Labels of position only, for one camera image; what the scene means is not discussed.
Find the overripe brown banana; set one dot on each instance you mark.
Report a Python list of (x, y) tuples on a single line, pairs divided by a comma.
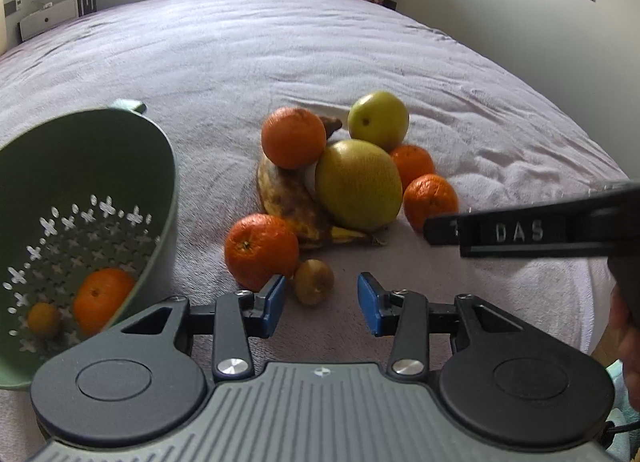
[(287, 202)]

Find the black wall outlet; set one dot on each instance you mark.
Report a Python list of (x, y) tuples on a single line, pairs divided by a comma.
[(390, 4)]

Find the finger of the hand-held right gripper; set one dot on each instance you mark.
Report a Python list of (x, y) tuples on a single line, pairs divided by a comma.
[(442, 231)]

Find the white nightstand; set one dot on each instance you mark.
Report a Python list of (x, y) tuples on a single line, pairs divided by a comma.
[(50, 16)]

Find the green apple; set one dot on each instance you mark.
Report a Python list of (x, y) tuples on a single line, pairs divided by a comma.
[(378, 120)]

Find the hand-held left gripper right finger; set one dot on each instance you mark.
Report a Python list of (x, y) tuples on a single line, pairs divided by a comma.
[(366, 302)]

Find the brown kiwi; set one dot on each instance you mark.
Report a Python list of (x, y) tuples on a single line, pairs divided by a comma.
[(313, 282)]

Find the black and white box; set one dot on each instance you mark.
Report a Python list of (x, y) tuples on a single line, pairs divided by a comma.
[(87, 2)]

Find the green plastic colander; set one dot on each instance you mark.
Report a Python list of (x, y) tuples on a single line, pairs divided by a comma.
[(100, 156)]

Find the small mandarin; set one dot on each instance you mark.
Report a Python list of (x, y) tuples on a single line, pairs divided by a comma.
[(44, 320)]

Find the orange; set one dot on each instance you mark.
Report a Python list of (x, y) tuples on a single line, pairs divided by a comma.
[(414, 164), (261, 251), (431, 201), (293, 137), (102, 299)]

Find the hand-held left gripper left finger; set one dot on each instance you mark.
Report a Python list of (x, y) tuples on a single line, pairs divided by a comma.
[(276, 302)]

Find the person's right hand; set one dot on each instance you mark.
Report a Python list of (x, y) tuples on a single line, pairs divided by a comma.
[(629, 352)]

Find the teal cloth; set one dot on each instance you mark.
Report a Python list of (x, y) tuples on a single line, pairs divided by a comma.
[(625, 407)]

